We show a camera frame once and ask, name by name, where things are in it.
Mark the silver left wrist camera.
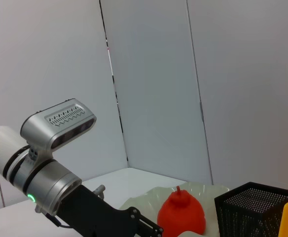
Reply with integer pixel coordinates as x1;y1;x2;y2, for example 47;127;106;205
20;98;97;161

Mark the black mesh pen holder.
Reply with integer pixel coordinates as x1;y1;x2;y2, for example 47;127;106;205
214;182;288;237

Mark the clear glass bowl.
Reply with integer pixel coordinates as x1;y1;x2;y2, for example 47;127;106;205
119;181;230;237

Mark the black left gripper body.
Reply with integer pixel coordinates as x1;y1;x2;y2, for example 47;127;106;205
57;185;142;237

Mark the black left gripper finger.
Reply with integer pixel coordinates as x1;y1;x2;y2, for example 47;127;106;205
133;213;164;237

